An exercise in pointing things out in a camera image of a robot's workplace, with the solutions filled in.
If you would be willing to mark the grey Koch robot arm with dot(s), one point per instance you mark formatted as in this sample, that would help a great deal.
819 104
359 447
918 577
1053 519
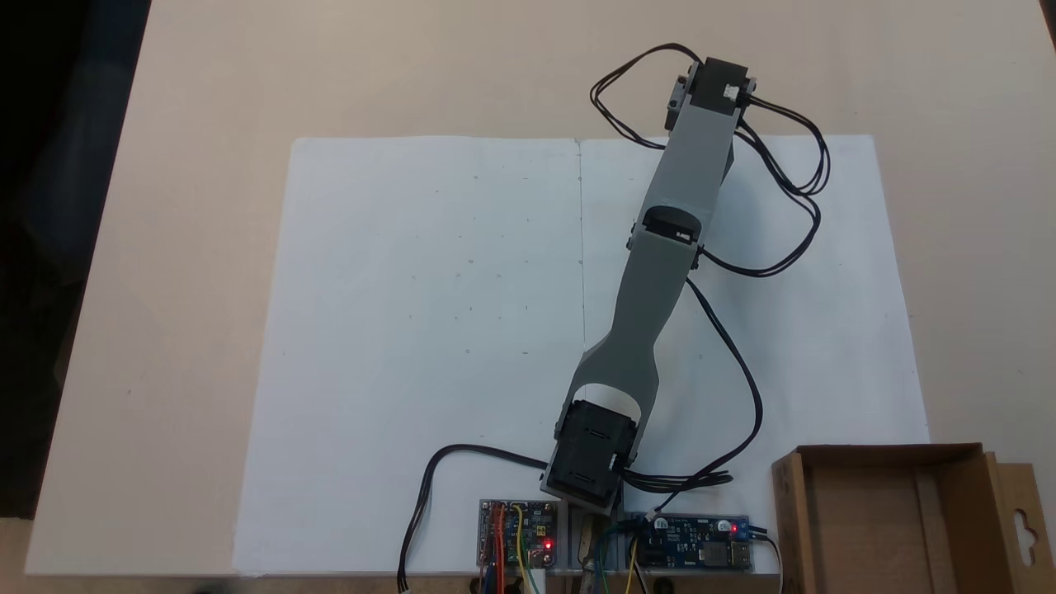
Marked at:
660 289

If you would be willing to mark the white paper sheet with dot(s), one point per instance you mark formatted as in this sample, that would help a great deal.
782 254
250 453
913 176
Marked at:
412 330
784 371

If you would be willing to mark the long blue circuit board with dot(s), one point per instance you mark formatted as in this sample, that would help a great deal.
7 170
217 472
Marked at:
689 540

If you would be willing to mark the brown cardboard box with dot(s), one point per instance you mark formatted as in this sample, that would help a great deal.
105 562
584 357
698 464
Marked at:
874 528

